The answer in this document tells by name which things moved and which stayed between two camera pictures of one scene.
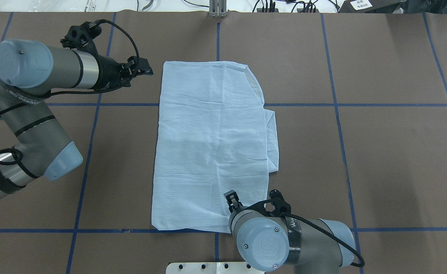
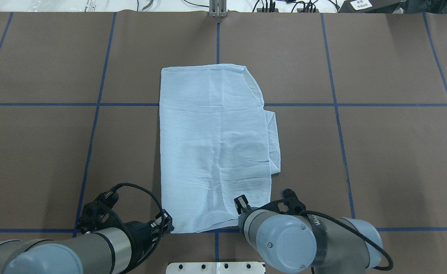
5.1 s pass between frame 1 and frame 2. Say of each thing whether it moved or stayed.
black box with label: stayed
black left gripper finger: moved
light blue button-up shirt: stayed
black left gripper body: moved
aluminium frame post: stayed
